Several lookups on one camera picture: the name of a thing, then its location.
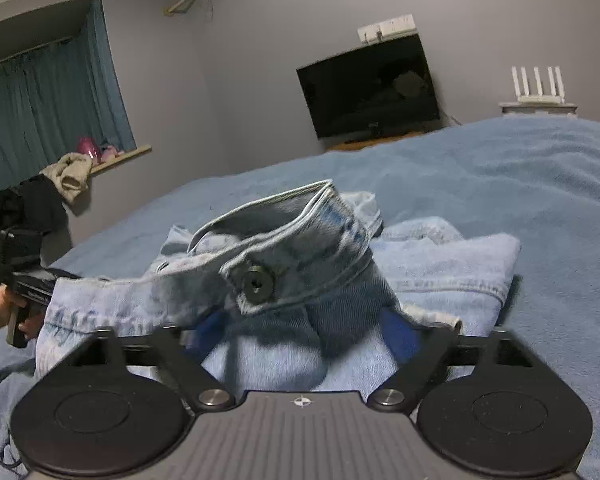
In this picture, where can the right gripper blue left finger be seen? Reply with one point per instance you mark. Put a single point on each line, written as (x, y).
(206, 335)

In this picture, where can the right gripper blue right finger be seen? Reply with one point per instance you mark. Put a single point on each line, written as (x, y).
(401, 337)

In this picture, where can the light blue denim jacket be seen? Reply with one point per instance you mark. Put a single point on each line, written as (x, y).
(297, 276)

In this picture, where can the person left hand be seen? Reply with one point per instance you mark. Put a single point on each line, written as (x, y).
(32, 325)

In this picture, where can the wooden window sill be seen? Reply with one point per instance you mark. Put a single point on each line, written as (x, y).
(103, 166)

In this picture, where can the beige cloth on sill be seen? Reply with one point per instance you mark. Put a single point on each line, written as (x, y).
(70, 175)

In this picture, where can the pink item on sill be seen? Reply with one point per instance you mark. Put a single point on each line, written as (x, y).
(97, 152)

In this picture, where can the teal window curtain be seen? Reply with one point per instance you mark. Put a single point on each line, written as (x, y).
(52, 97)

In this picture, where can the blue fleece bed blanket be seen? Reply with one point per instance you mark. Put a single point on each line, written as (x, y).
(536, 179)

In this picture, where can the black flat screen television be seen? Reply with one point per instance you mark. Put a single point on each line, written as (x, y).
(377, 88)

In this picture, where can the white wifi router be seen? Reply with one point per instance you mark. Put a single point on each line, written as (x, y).
(534, 87)

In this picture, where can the white wall power strip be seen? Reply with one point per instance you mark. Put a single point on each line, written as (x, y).
(388, 29)

